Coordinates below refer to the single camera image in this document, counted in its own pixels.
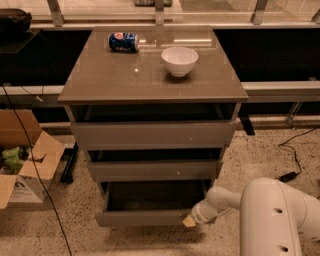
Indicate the grey middle drawer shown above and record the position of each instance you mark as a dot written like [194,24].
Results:
[155,165]

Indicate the cardboard box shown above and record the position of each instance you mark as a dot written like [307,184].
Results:
[41,156]

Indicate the grey drawer cabinet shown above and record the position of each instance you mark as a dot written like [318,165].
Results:
[105,86]

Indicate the grey drawer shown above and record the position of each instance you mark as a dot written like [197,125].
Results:
[151,135]
[149,203]
[155,165]

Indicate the green bag in box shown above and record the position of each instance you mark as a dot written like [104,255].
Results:
[12,161]

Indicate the blue soda can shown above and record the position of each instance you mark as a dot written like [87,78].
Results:
[123,42]

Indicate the black table leg right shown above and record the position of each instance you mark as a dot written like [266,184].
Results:
[245,120]

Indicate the black table leg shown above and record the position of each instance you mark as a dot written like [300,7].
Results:
[245,120]
[69,155]

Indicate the grey top drawer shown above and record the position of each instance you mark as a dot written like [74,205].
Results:
[151,135]

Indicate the black power adapter with cable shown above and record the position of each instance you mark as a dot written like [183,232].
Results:
[290,176]

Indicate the white bowl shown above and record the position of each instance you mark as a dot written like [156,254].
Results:
[179,61]

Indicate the grey bottom drawer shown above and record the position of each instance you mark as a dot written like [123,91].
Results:
[149,203]

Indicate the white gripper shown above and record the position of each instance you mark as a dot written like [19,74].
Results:
[202,213]

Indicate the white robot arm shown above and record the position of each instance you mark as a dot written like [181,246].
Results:
[274,216]

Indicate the black table leg left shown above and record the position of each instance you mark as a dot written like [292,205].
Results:
[69,155]

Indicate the black object on shelf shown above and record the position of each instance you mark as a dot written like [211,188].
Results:
[13,20]

